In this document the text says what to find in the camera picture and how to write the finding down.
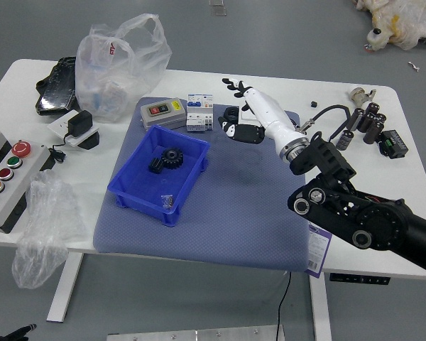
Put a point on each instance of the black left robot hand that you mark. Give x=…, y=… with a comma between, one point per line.
x=19, y=332

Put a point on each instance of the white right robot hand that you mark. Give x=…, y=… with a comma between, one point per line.
x=270, y=113

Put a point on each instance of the big black gear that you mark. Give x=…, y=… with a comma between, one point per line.
x=172, y=158

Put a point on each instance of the small black gear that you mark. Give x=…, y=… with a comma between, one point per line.
x=155, y=166

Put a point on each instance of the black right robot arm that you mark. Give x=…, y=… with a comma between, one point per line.
x=376, y=220

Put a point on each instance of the blue plastic box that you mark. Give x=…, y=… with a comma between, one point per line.
x=145, y=188

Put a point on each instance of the grey multi-button control box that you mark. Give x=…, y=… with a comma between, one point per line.
x=7, y=177

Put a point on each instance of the black round plastic part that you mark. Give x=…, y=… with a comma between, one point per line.
x=230, y=113

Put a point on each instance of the white table leg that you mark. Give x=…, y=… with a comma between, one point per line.
x=65, y=287
x=321, y=309

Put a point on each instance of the white circuit breaker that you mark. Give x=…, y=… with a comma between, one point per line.
x=200, y=113

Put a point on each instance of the black cylindrical capacitor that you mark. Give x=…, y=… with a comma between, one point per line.
x=380, y=117
x=345, y=140
x=365, y=122
x=373, y=107
x=372, y=132
x=355, y=119

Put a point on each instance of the metal valve fitting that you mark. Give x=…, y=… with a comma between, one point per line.
x=358, y=95

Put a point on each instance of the crumpled clear plastic bag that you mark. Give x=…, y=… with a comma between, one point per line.
x=46, y=227

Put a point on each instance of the clear plastic piece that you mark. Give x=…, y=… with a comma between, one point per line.
x=218, y=7

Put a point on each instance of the black terminal module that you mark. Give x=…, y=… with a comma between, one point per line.
x=394, y=144

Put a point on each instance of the blue-grey mat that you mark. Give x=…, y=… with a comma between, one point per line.
x=213, y=231

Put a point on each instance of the small metal screws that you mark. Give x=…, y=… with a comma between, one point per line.
x=168, y=201

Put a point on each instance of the purple label tag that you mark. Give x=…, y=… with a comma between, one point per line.
x=319, y=252

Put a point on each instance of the white paper scrap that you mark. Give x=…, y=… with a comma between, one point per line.
x=413, y=66

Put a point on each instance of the plastic-wrapped yellow toy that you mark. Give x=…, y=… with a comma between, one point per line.
x=401, y=21

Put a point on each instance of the large clear plastic bag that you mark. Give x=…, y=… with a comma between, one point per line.
x=110, y=78

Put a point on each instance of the grey metal plate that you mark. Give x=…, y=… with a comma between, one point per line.
x=199, y=334

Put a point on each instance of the black socket base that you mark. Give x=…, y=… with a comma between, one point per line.
x=90, y=142

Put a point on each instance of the black table control panel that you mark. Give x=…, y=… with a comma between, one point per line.
x=358, y=278

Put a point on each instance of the black power adapter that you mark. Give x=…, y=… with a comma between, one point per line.
x=79, y=122

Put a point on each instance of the white socket plate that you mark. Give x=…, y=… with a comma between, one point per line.
x=58, y=126

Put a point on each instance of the black plastic tray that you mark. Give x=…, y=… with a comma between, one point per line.
x=55, y=89

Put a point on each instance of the white wall switch panel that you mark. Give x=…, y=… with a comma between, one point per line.
x=246, y=117

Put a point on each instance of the grey push-button switch box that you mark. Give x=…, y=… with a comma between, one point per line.
x=163, y=112

